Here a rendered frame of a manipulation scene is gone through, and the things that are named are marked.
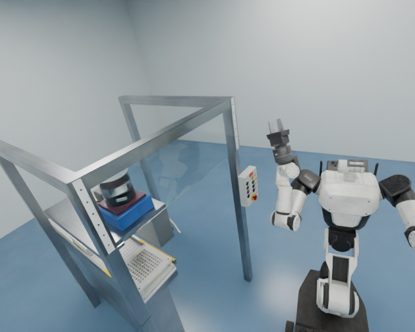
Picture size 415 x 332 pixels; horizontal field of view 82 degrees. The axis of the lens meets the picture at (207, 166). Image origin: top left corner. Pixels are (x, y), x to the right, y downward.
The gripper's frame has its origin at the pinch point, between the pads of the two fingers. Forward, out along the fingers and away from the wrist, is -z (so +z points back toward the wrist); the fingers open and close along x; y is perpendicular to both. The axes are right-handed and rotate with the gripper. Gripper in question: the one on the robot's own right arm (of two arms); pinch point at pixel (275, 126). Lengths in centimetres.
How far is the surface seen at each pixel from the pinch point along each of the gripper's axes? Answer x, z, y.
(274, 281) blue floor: -80, 137, -39
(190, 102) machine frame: -58, -30, 8
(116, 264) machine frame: -25, 37, 84
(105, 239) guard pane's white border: -19, 23, 86
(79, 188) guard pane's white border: -10, 2, 89
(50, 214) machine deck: -77, 13, 103
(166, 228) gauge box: -41, 37, 55
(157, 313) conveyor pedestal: -76, 97, 66
